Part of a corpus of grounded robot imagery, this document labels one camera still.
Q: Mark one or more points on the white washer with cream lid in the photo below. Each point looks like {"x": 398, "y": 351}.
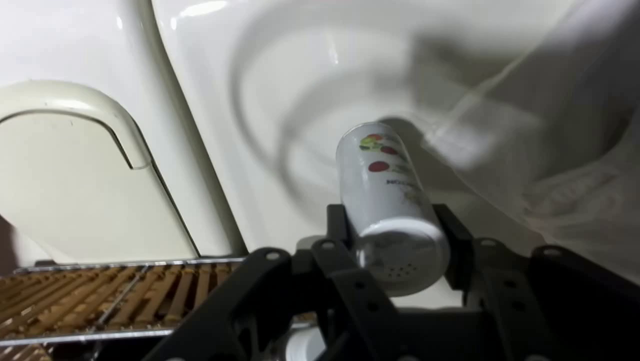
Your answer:
{"x": 66, "y": 188}

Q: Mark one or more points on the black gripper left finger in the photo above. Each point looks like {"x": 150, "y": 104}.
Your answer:
{"x": 341, "y": 293}

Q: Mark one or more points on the white front-load dryer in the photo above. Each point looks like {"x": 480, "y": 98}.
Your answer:
{"x": 267, "y": 100}

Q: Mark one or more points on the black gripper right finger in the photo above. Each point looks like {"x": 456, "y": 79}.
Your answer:
{"x": 532, "y": 301}

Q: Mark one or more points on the wicker basket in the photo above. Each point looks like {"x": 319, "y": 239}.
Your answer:
{"x": 100, "y": 301}

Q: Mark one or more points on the crumpled white cloth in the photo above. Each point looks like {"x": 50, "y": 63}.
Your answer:
{"x": 587, "y": 201}

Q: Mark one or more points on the small white shaker bottle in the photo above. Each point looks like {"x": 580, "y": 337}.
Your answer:
{"x": 386, "y": 207}

